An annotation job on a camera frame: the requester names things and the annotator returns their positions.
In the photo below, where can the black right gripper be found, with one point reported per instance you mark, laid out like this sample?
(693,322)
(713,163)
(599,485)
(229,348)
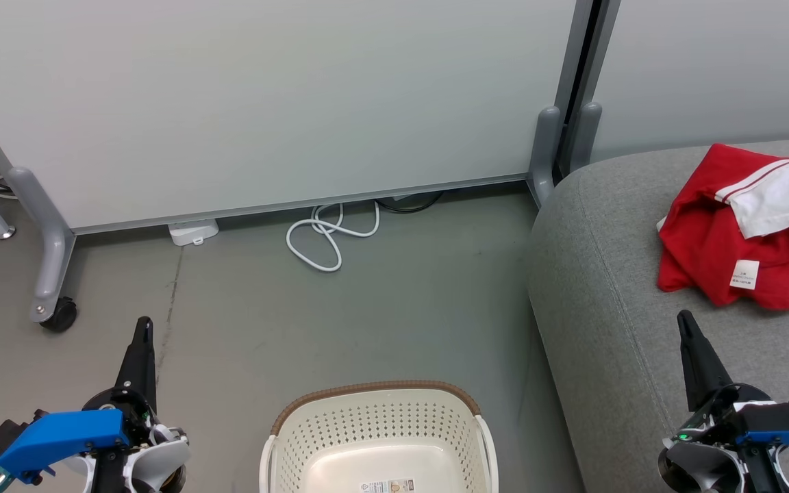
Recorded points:
(716,418)

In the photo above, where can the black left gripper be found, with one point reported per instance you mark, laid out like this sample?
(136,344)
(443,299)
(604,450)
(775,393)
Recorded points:
(140,411)

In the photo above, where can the red garment with label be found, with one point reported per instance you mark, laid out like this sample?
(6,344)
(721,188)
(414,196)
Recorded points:
(703,260)

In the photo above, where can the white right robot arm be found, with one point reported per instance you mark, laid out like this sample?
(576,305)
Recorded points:
(696,469)

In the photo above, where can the grey fabric sofa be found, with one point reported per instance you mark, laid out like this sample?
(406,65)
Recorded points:
(614,274)

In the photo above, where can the black caster wheel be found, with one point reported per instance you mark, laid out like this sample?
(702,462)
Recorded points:
(60,315)

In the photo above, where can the long grey partition foot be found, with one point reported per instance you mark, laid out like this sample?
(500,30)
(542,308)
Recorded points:
(52,253)

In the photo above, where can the white power adapter box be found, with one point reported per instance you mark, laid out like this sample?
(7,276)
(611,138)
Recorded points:
(192,232)

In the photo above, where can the cream perforated laundry basket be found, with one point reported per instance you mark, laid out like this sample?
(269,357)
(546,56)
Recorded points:
(381,418)

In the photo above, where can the short grey partition foot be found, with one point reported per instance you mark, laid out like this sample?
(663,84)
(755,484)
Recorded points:
(587,130)
(545,150)

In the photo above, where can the printed basket sticker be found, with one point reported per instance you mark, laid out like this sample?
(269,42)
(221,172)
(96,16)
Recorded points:
(387,486)

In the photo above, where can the white partition panel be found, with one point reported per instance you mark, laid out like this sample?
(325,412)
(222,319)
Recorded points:
(264,103)
(709,68)

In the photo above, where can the blue left camera mount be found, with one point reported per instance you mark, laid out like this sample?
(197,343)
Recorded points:
(66,435)

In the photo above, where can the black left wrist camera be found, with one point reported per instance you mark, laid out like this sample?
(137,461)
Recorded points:
(1,436)

